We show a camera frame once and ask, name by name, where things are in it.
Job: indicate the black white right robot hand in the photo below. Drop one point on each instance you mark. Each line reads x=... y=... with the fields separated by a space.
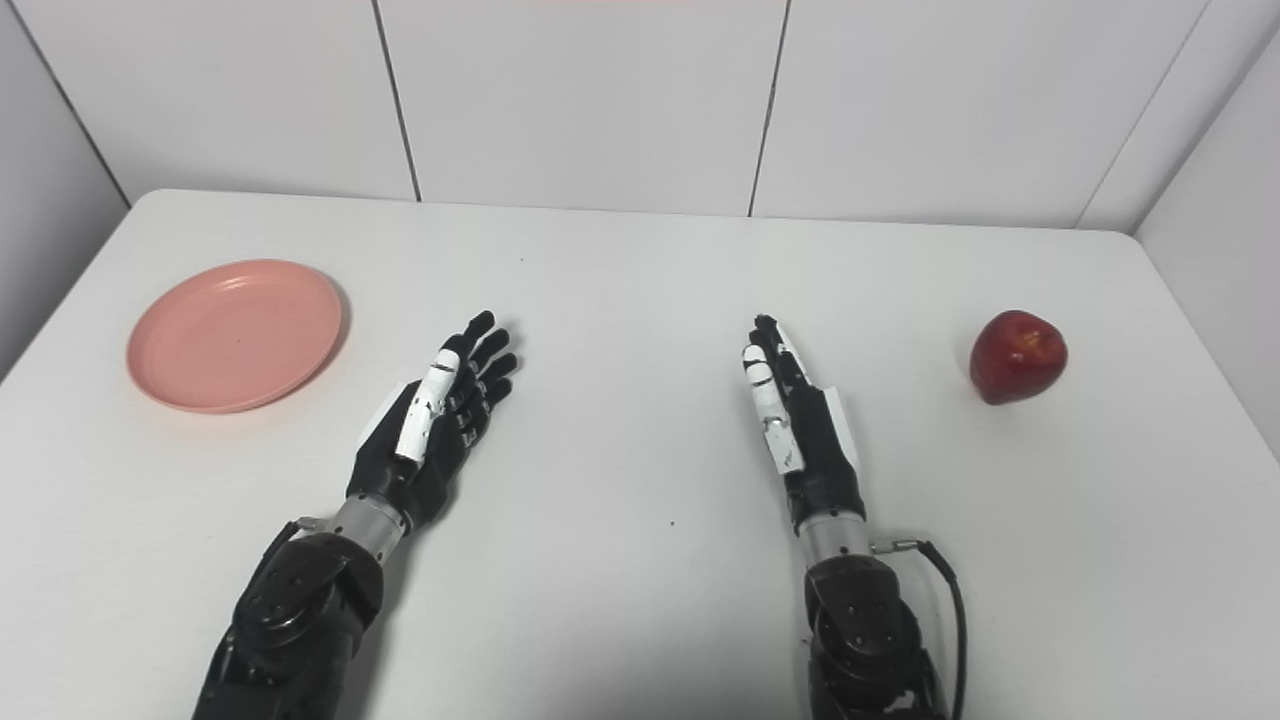
x=815 y=445

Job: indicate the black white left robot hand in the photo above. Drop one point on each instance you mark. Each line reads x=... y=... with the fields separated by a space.
x=440 y=440

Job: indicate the red apple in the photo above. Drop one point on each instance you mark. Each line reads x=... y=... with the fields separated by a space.
x=1018 y=358

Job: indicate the pink round plate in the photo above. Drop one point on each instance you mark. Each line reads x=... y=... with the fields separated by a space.
x=235 y=335

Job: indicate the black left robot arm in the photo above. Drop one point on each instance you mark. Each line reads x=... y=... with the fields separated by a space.
x=300 y=610

